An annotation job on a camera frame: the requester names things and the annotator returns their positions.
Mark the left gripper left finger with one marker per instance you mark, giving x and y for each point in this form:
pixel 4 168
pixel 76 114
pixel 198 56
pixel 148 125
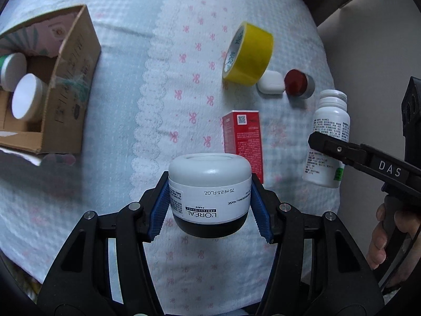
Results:
pixel 102 267

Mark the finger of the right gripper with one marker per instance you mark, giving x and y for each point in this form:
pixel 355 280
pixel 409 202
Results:
pixel 365 159

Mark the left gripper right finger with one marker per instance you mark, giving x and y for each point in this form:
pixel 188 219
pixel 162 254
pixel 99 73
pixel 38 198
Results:
pixel 318 268

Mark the white pill bottle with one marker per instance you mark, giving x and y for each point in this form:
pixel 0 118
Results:
pixel 331 118

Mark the small red silver tin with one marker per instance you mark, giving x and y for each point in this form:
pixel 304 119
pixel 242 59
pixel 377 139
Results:
pixel 299 84

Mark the white black cream jar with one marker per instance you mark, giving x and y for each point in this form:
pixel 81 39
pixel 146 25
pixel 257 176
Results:
pixel 210 193

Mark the yellow tape roll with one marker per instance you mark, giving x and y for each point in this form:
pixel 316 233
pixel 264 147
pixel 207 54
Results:
pixel 248 55

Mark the large white round jar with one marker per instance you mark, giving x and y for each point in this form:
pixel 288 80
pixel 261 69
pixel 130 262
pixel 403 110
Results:
pixel 29 99

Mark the green label white jar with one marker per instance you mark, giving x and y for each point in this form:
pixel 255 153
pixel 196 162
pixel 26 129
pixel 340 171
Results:
pixel 13 68

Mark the small white case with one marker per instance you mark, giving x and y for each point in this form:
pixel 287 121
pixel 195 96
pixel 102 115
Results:
pixel 271 83

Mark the red carton box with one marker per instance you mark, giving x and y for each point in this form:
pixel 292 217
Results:
pixel 242 136

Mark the checkered floral bed sheet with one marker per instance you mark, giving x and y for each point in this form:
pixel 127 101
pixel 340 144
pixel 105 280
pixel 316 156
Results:
pixel 157 94

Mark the open cardboard box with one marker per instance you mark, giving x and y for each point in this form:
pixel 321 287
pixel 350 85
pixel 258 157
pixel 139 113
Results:
pixel 62 50

